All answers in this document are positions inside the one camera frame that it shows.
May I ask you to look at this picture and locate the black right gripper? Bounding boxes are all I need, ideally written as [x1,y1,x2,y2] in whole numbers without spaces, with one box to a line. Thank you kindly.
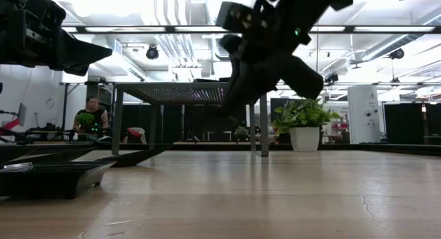
[220,25,325,116]

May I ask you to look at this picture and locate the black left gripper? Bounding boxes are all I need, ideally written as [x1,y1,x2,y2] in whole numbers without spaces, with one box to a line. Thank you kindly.
[0,0,113,77]

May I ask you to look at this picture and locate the small green plant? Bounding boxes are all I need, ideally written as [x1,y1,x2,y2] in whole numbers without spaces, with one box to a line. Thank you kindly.
[234,126,249,143]
[77,112,96,129]

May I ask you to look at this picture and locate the person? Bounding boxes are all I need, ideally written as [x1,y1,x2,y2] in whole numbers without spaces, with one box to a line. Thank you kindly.
[72,96,111,142]

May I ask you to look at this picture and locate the black overhead crossbar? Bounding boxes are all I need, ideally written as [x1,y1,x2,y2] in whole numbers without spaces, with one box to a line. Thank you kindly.
[61,25,441,35]

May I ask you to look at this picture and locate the black ceiling spotlight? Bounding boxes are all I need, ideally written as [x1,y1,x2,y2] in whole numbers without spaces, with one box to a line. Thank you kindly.
[145,45,160,61]
[389,48,406,61]

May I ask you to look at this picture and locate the grey perforated metal shelf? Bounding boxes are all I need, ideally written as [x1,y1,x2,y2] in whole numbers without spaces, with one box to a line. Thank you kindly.
[111,81,270,158]

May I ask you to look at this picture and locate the grey monitor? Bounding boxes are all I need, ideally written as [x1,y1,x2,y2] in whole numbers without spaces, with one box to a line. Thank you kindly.
[17,103,28,127]

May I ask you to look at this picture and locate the green plant in white pot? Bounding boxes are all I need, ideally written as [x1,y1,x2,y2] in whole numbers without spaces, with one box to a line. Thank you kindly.
[271,98,342,153]

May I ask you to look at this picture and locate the black partition panel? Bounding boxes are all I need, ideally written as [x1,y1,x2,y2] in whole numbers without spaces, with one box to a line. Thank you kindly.
[119,103,249,143]
[383,101,441,146]

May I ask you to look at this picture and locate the red and white bag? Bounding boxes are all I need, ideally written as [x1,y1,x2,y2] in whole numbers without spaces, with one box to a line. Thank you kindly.
[123,127,148,145]

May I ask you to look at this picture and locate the white cylindrical column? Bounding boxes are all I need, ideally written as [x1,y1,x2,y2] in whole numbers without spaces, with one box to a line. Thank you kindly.
[347,85,380,145]

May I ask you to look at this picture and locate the black background frame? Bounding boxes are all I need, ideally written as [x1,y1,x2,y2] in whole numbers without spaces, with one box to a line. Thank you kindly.
[59,81,441,132]

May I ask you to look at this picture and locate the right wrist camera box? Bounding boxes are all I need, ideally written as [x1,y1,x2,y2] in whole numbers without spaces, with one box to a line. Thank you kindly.
[216,1,266,35]

